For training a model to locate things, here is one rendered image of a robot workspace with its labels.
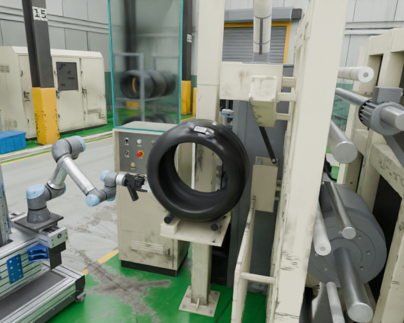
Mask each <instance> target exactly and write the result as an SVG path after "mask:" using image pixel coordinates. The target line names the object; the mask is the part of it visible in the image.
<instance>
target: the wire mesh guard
mask: <svg viewBox="0 0 404 323"><path fill-rule="evenodd" d="M255 199H256V196H255V195H254V196H253V198H252V202H251V206H250V210H249V215H248V219H247V223H246V228H245V231H244V236H243V239H242V244H241V247H240V253H239V257H238V260H237V266H236V269H235V279H234V287H233V304H232V313H231V323H242V318H243V313H244V305H245V301H246V294H247V289H248V281H249V280H248V279H243V278H241V279H240V280H239V277H240V270H242V272H246V273H249V269H250V261H251V248H252V241H253V227H254V219H255V210H254V209H253V208H254V205H255Z"/></svg>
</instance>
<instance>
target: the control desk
mask: <svg viewBox="0 0 404 323"><path fill-rule="evenodd" d="M112 131H113V144H114V171H115V172H118V173H120V174H127V172H129V173H130V174H132V175H136V174H141V175H144V176H145V182H144V183H148V182H147V175H146V165H147V158H148V156H149V152H150V150H151V148H152V146H153V144H154V143H155V142H156V140H157V139H158V138H159V137H160V136H161V135H162V134H163V133H162V132H155V131H141V130H133V129H119V128H114V129H112ZM192 146H193V143H182V144H179V145H178V147H177V149H176V152H175V157H174V163H175V167H176V171H177V173H178V175H179V177H180V178H181V180H182V181H183V182H184V183H185V184H186V185H188V186H189V187H191V188H192ZM141 175H139V176H141ZM136 192H137V195H138V197H139V199H137V200H136V201H132V198H131V196H130V193H129V192H128V189H127V187H126V186H119V185H117V189H116V193H117V194H116V208H117V234H118V248H119V260H121V267H124V268H128V269H135V270H141V271H144V272H151V273H155V274H161V275H165V276H171V277H176V276H177V275H178V273H179V271H180V269H181V267H182V265H183V263H184V261H185V259H186V257H187V255H188V251H189V247H190V242H189V241H184V240H177V239H172V238H165V237H161V236H160V225H161V223H162V222H163V221H164V218H165V216H166V215H167V214H168V213H169V212H168V211H167V210H166V209H165V208H163V207H162V206H161V205H160V203H159V202H158V201H157V200H156V199H155V197H154V195H153V193H152V192H139V191H136Z"/></svg>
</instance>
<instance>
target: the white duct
mask: <svg viewBox="0 0 404 323"><path fill-rule="evenodd" d="M272 3H273V0H254V12H253V15H254V35H253V50H254V52H258V53H259V45H260V18H261V17H263V35H262V52H263V53H267V52H269V48H270V40H271V37H270V36H271V16H272Z"/></svg>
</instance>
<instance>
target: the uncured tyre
mask: <svg viewBox="0 0 404 323"><path fill-rule="evenodd" d="M196 126H199V127H202V128H207V129H206V131H205V133H203V132H200V131H194V129H195V127H196ZM182 143H196V144H201V145H203V146H205V147H207V148H209V149H211V150H212V151H213V152H214V153H215V154H216V155H218V157H220V159H221V161H222V162H223V164H224V166H225V169H226V172H227V176H228V184H227V185H226V186H225V187H223V188H222V189H220V190H217V191H214V192H200V191H198V190H194V189H193V188H191V187H189V186H188V185H186V184H185V183H184V182H183V181H182V180H181V178H180V177H179V175H178V173H177V171H176V167H175V163H174V157H175V152H176V149H177V147H178V145H179V144H182ZM146 175H147V182H148V184H149V187H150V189H151V192H152V193H153V195H154V197H155V199H156V200H157V201H158V202H159V203H160V205H161V206H162V207H163V208H165V209H166V210H167V211H168V212H169V213H171V214H173V215H174V216H176V217H179V218H181V219H183V220H188V221H192V222H208V221H211V220H215V219H218V218H220V217H222V216H223V215H225V214H227V213H228V212H229V211H231V210H232V209H233V208H234V207H235V206H236V205H237V203H238V202H239V201H240V198H241V197H242V195H243V193H244V189H245V187H246V183H247V180H248V176H249V159H248V154H247V152H246V149H245V147H244V145H243V143H242V142H241V141H240V139H239V137H238V136H237V135H236V134H235V133H234V132H233V131H232V130H230V129H229V128H227V127H226V126H224V125H223V124H221V123H218V122H216V121H213V120H208V119H192V120H187V121H185V122H182V123H180V124H178V125H176V126H175V127H173V128H171V129H168V130H167V131H166V132H164V133H163V134H162V135H161V136H160V137H159V138H158V139H157V140H156V142H155V143H154V145H153V146H152V148H151V150H150V152H149V156H148V158H147V165H146Z"/></svg>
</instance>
